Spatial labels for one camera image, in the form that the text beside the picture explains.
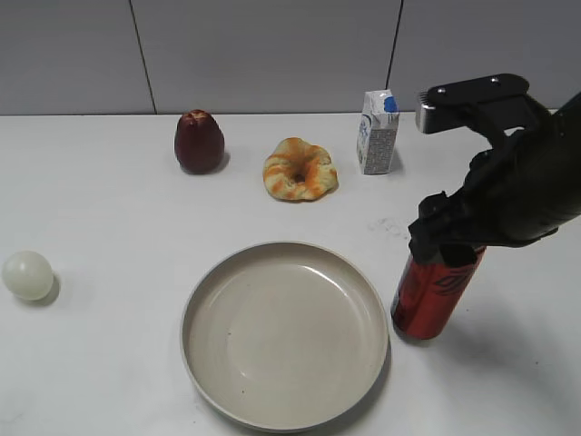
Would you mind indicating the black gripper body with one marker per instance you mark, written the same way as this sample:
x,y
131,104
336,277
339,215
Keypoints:
x,y
531,190

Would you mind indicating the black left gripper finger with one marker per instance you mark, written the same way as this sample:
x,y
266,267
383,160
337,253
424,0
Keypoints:
x,y
433,234

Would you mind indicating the red cola can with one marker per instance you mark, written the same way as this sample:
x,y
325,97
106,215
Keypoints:
x,y
428,293

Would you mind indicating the beige round plate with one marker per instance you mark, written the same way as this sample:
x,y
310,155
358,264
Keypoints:
x,y
284,337

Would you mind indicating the white blue milk carton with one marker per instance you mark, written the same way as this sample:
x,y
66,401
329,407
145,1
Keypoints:
x,y
377,132

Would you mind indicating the dark red wax apple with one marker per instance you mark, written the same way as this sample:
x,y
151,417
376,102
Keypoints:
x,y
199,144

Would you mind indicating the white egg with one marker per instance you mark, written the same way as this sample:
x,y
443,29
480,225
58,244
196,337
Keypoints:
x,y
28,275

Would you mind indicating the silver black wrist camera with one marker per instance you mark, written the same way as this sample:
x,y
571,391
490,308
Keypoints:
x,y
501,98

